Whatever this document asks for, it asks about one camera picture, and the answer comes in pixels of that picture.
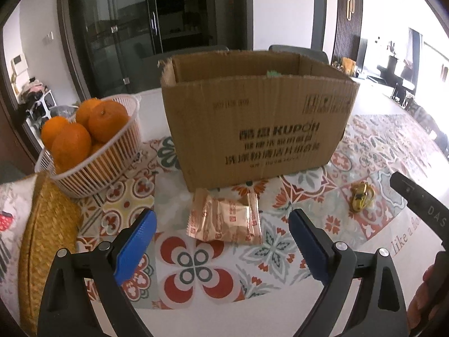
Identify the orange fruit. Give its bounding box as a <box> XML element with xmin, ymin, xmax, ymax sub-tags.
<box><xmin>41</xmin><ymin>116</ymin><xmax>71</xmax><ymax>150</ymax></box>
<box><xmin>52</xmin><ymin>123</ymin><xmax>92</xmax><ymax>173</ymax></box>
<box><xmin>88</xmin><ymin>101</ymin><xmax>130</xmax><ymax>144</ymax></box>
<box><xmin>75</xmin><ymin>99</ymin><xmax>104</xmax><ymax>127</ymax></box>

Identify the patterned cushion chair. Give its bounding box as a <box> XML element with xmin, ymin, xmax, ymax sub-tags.
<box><xmin>403</xmin><ymin>97</ymin><xmax>443</xmax><ymax>142</ymax></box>

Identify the dark grey dining chair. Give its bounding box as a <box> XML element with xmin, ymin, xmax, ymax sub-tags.
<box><xmin>0</xmin><ymin>160</ymin><xmax>28</xmax><ymax>184</ymax></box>
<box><xmin>140</xmin><ymin>45</ymin><xmax>230</xmax><ymax>92</ymax></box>
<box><xmin>268</xmin><ymin>44</ymin><xmax>330</xmax><ymax>65</ymax></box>

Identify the person's right hand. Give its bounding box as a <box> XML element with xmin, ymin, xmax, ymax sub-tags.
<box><xmin>407</xmin><ymin>265</ymin><xmax>437</xmax><ymax>337</ymax></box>

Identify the white slatted plastic basket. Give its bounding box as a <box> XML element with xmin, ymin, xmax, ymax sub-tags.
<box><xmin>34</xmin><ymin>94</ymin><xmax>141</xmax><ymax>199</ymax></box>

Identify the floral print cloth cover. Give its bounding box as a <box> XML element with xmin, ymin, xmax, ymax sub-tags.
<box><xmin>0</xmin><ymin>174</ymin><xmax>37</xmax><ymax>285</ymax></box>

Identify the black desk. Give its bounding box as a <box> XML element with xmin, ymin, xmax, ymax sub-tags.
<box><xmin>377</xmin><ymin>54</ymin><xmax>421</xmax><ymax>94</ymax></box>

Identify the yellow green trinket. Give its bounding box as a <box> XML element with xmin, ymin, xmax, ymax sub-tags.
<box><xmin>351</xmin><ymin>181</ymin><xmax>375</xmax><ymax>212</ymax></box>

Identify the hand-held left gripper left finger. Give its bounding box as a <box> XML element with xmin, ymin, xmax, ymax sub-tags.
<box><xmin>37</xmin><ymin>208</ymin><xmax>158</xmax><ymax>337</ymax></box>

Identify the dark framed glass door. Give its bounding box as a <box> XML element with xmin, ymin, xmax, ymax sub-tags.
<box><xmin>58</xmin><ymin>0</ymin><xmax>254</xmax><ymax>103</ymax></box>

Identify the woven straw tissue box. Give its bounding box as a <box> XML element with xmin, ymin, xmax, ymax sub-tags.
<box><xmin>18</xmin><ymin>172</ymin><xmax>83</xmax><ymax>337</ymax></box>

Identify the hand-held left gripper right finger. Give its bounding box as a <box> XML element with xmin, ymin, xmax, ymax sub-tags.
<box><xmin>288</xmin><ymin>208</ymin><xmax>409</xmax><ymax>337</ymax></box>

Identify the dark slatted cabinet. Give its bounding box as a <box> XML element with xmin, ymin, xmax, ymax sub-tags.
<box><xmin>331</xmin><ymin>0</ymin><xmax>364</xmax><ymax>64</ymax></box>

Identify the pile of clothes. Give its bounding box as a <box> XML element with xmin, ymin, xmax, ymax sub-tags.
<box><xmin>19</xmin><ymin>79</ymin><xmax>48</xmax><ymax>104</ymax></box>

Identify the gold snack packet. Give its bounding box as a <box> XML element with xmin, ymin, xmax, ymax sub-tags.
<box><xmin>186</xmin><ymin>188</ymin><xmax>254</xmax><ymax>243</ymax></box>
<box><xmin>239</xmin><ymin>193</ymin><xmax>263</xmax><ymax>245</ymax></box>

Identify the grey interior door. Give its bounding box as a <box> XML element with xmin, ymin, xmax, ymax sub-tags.
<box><xmin>314</xmin><ymin>0</ymin><xmax>337</xmax><ymax>54</ymax></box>

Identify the white shoe rack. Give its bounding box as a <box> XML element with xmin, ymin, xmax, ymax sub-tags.
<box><xmin>24</xmin><ymin>89</ymin><xmax>57</xmax><ymax>120</ymax></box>

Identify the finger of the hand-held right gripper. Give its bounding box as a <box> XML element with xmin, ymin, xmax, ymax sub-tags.
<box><xmin>389</xmin><ymin>172</ymin><xmax>427</xmax><ymax>211</ymax></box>

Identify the white intercom panel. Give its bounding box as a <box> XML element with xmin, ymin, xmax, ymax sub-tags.
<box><xmin>10</xmin><ymin>54</ymin><xmax>27</xmax><ymax>76</ymax></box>

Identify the brown cardboard box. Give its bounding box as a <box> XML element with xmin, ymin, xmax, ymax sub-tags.
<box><xmin>161</xmin><ymin>50</ymin><xmax>361</xmax><ymax>193</ymax></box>

